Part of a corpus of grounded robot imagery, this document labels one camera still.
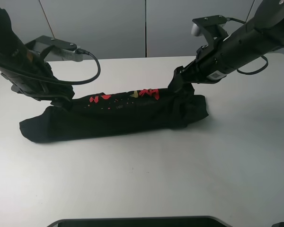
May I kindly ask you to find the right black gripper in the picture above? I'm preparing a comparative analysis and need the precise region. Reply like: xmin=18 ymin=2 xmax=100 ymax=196
xmin=179 ymin=37 xmax=230 ymax=84

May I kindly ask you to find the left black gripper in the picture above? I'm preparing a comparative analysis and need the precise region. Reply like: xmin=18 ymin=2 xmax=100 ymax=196
xmin=0 ymin=49 xmax=74 ymax=104

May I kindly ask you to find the black printed t-shirt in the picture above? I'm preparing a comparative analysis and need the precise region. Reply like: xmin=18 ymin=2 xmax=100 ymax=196
xmin=19 ymin=84 xmax=209 ymax=143

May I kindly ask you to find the black robot base front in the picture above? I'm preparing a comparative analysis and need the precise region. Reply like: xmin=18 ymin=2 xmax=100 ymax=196
xmin=49 ymin=216 xmax=229 ymax=227

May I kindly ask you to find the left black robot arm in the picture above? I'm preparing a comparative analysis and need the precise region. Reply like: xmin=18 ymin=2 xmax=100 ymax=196
xmin=0 ymin=8 xmax=74 ymax=106

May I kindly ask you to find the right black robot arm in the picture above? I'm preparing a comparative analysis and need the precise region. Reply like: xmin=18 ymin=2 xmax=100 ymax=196
xmin=174 ymin=0 xmax=284 ymax=84

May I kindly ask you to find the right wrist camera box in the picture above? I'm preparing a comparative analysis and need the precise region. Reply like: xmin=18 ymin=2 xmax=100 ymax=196
xmin=191 ymin=15 xmax=229 ymax=46

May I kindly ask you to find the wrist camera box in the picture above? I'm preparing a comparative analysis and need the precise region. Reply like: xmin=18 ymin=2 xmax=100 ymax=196
xmin=25 ymin=35 xmax=83 ymax=62
xmin=191 ymin=15 xmax=229 ymax=46

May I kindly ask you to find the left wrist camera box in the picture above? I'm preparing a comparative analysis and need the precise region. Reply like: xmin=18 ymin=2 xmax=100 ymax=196
xmin=25 ymin=35 xmax=83 ymax=62

